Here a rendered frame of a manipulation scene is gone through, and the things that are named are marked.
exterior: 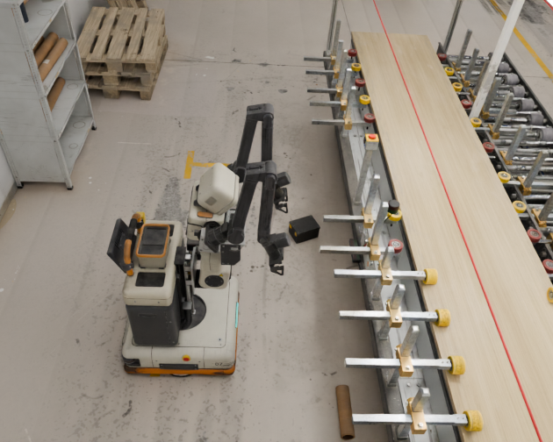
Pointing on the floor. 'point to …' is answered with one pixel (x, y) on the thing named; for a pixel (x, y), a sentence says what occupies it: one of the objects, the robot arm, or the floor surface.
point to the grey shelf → (13, 126)
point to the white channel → (497, 57)
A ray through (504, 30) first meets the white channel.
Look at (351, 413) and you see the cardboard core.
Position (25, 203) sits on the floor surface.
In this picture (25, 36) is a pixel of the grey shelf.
